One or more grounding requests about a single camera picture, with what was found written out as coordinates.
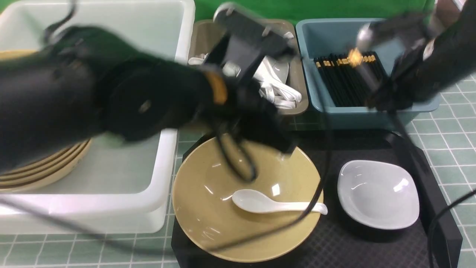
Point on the pile of white spoons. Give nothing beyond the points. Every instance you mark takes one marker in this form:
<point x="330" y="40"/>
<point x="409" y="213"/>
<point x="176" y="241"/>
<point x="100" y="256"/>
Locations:
<point x="272" y="75"/>

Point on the olive brown plastic bin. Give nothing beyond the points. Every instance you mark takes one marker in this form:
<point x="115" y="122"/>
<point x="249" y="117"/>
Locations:
<point x="206" y="34"/>

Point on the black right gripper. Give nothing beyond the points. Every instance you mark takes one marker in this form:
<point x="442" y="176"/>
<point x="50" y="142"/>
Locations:
<point x="399" y="42"/>

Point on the green fabric backdrop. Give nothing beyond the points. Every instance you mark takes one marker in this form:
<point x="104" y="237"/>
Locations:
<point x="297" y="10"/>

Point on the black chopstick gold band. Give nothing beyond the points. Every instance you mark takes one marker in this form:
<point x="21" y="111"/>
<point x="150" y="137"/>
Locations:
<point x="356" y="60"/>

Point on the white square sauce dish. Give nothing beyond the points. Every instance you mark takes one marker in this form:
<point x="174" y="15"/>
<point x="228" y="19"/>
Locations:
<point x="378" y="195"/>

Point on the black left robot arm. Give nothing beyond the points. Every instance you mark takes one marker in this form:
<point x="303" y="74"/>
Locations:
<point x="137" y="94"/>

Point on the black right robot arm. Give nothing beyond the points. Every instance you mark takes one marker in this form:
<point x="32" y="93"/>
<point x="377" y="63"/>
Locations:
<point x="429" y="64"/>

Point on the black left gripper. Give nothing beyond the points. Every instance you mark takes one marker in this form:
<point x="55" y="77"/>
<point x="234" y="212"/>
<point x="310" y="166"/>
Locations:
<point x="261" y="119"/>

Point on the yellow noodle bowl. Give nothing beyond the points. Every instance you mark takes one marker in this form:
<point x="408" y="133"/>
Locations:
<point x="206" y="216"/>

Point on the bundle of black chopsticks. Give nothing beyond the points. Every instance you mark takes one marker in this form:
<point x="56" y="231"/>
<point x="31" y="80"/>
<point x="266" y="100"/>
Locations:
<point x="344" y="85"/>

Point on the blue plastic bin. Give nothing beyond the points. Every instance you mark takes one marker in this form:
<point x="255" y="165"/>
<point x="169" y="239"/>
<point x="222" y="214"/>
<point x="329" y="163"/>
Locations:
<point x="320" y="37"/>

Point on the green checked tablecloth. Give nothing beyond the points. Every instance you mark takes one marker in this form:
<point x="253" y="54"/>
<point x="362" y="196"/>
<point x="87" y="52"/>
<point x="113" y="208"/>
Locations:
<point x="447" y="136"/>

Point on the large white plastic bin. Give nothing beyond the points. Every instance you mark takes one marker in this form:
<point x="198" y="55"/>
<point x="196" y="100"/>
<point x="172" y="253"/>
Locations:
<point x="123" y="188"/>

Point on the white ceramic soup spoon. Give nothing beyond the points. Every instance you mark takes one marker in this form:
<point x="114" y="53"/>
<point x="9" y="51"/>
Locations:
<point x="257" y="202"/>

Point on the black plastic serving tray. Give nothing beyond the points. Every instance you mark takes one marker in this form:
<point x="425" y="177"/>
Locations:
<point x="338" y="241"/>

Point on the stack of yellow bowls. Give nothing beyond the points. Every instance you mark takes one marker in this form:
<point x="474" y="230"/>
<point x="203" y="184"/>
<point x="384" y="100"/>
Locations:
<point x="48" y="167"/>

